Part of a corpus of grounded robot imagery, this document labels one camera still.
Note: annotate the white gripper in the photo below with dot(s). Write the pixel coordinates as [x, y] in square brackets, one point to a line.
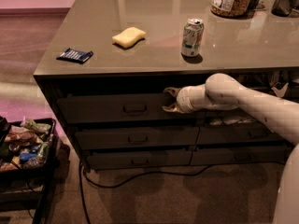
[183, 99]

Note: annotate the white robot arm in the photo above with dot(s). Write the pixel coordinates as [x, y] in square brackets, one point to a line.
[287, 205]

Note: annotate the grey drawer cabinet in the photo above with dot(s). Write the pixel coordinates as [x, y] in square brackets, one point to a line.
[251, 48]

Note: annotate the green white soda can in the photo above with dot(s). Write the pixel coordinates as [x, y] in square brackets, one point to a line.
[192, 36]

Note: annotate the yellow sponge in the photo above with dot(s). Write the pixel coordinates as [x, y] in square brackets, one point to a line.
[128, 37]

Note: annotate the blue snack packet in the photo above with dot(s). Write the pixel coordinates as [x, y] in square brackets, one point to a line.
[75, 56]

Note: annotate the dark glass bottle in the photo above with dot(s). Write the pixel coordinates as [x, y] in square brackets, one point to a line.
[284, 8]

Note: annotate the black tray of snacks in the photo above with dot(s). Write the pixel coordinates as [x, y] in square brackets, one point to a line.
[26, 144]

